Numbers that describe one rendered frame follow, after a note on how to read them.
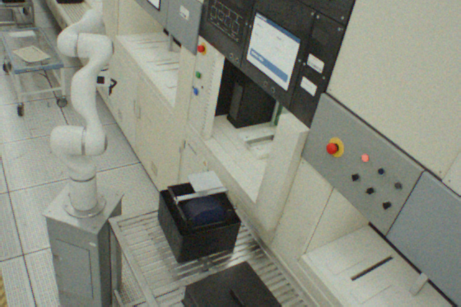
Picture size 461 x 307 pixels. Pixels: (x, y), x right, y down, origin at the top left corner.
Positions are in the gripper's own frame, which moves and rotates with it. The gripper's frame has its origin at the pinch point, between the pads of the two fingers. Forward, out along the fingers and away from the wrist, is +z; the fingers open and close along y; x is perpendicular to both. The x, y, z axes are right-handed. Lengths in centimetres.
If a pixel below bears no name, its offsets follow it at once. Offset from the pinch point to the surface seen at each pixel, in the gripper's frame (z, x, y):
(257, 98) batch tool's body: -5, 0, 87
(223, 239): 17, -86, 62
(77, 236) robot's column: 33, -73, -1
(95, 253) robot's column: 40, -76, 7
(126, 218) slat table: 25, -68, 20
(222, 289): 15, -111, 59
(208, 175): -7, -72, 53
